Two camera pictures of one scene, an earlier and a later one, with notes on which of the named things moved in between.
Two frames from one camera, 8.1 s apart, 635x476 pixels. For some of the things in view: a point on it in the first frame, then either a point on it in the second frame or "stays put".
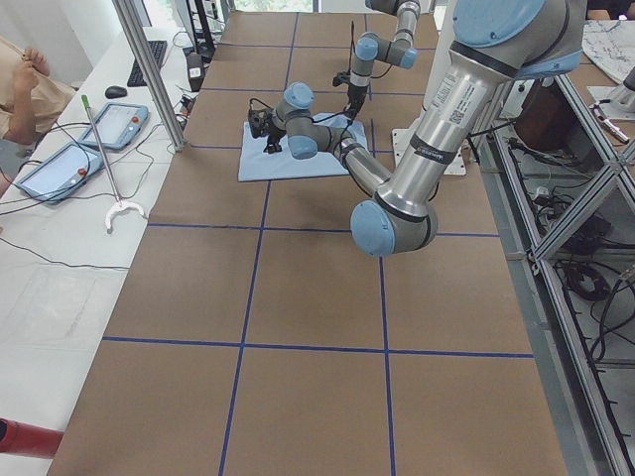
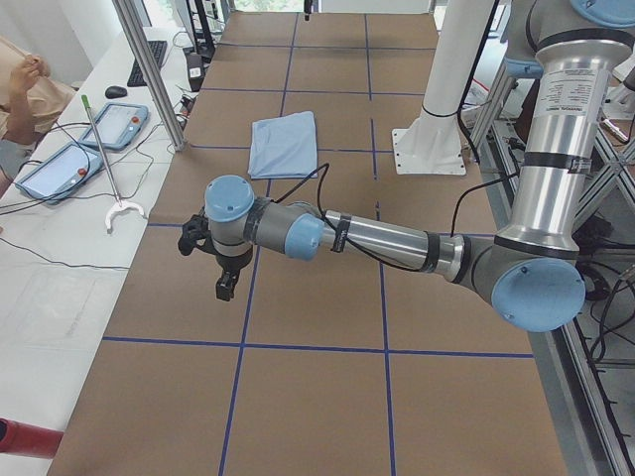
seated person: [30, 98] stays put
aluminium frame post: [152, 72] stays put
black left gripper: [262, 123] to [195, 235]
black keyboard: [136, 77] stays put
